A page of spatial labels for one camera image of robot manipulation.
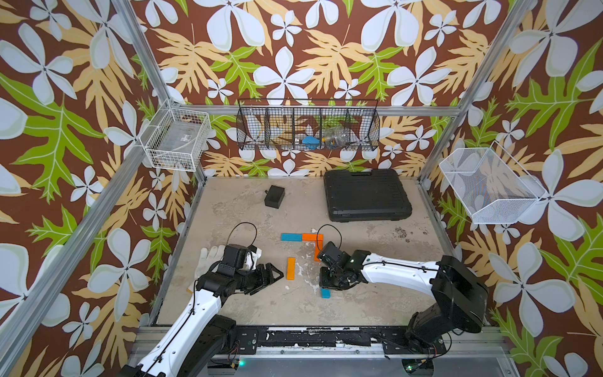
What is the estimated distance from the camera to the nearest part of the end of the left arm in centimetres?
57

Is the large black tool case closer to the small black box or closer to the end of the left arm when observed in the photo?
the small black box

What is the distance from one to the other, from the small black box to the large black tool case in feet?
0.72

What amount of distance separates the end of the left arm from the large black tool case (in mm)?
413

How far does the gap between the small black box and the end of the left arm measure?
1.31 feet

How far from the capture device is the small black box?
1.09m

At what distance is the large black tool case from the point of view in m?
1.01
